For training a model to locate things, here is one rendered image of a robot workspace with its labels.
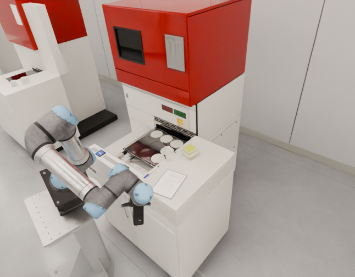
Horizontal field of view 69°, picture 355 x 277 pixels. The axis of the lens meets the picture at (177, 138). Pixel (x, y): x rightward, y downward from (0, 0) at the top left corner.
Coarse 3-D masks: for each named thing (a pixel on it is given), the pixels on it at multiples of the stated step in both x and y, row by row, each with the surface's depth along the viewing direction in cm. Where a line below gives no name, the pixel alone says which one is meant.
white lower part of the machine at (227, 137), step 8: (232, 120) 237; (136, 128) 249; (224, 128) 229; (232, 128) 243; (216, 136) 222; (224, 136) 235; (232, 136) 249; (216, 144) 228; (224, 144) 241; (232, 144) 256
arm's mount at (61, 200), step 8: (48, 176) 156; (48, 184) 155; (56, 192) 156; (64, 192) 157; (72, 192) 159; (56, 200) 155; (64, 200) 156; (72, 200) 159; (80, 200) 163; (64, 208) 159; (72, 208) 162
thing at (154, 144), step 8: (144, 136) 209; (160, 136) 208; (136, 144) 201; (144, 144) 201; (152, 144) 200; (160, 144) 199; (168, 144) 199; (136, 152) 193; (144, 152) 192; (152, 152) 192
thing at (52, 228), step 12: (96, 180) 183; (48, 192) 176; (36, 204) 168; (48, 204) 167; (84, 204) 166; (36, 216) 160; (48, 216) 160; (60, 216) 159; (72, 216) 159; (84, 216) 158; (36, 228) 153; (48, 228) 153; (60, 228) 152; (72, 228) 152; (48, 240) 146; (60, 240) 150
